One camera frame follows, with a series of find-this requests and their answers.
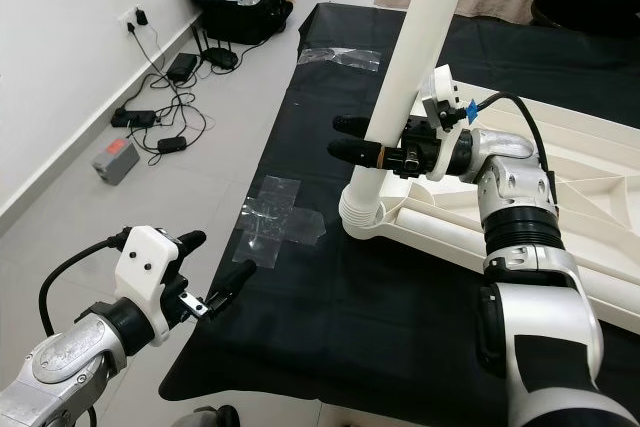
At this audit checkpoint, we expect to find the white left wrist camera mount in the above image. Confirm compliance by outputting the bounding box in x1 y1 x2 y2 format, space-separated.
115 227 193 343

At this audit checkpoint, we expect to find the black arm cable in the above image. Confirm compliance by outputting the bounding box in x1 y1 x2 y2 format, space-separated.
475 92 556 183
40 230 133 338

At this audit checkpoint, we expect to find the grey box with red label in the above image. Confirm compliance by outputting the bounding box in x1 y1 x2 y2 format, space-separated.
92 137 141 186

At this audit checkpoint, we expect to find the black left robot foot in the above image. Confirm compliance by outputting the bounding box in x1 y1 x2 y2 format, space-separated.
175 405 241 427

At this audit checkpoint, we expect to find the black tablecloth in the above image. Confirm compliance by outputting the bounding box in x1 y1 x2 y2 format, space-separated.
160 2 640 427

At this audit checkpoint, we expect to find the black router with antennas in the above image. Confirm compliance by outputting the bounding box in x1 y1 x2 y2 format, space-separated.
192 25 239 71

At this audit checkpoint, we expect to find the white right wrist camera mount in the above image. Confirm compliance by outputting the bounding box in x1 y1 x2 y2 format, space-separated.
420 65 479 180

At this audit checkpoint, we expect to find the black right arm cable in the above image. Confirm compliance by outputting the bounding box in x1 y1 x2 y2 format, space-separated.
475 92 556 183

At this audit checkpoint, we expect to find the clear tape strip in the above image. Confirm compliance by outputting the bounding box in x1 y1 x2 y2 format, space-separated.
245 176 303 268
238 205 326 246
297 47 383 72

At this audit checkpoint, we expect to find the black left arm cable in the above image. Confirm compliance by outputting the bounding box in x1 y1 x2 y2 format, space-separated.
40 230 133 338

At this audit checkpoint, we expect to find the white plastic children table top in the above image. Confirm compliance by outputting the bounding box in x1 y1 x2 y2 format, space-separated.
338 87 640 308

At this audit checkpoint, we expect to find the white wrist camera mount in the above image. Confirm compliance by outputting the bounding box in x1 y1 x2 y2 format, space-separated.
420 65 479 180
115 227 193 343

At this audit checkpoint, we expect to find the black power strip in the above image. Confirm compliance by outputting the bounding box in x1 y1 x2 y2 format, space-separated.
112 109 158 128

